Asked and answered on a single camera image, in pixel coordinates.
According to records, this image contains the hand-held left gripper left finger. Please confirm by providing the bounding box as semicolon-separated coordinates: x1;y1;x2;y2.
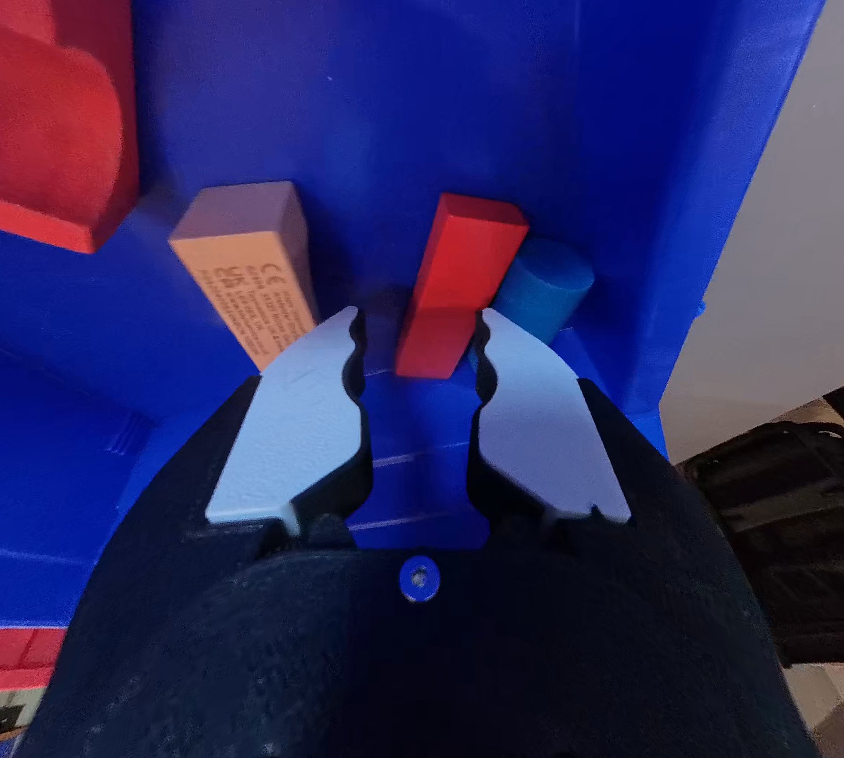
207;306;373;535

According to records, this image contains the pale wooden block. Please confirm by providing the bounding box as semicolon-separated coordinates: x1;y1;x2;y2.
169;182;320;373

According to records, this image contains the red plastic bin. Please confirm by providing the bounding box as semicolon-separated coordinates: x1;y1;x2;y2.
0;627;69;693

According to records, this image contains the blue plastic bin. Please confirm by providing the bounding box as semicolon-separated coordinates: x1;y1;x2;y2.
0;0;844;693

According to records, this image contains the blue wooden cylinder block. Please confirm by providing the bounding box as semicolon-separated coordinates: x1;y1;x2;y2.
469;238;596;373

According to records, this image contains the red wooden arch block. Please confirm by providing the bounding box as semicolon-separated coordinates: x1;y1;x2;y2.
0;0;142;254

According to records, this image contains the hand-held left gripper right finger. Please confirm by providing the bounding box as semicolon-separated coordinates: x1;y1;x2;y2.
469;308;631;532

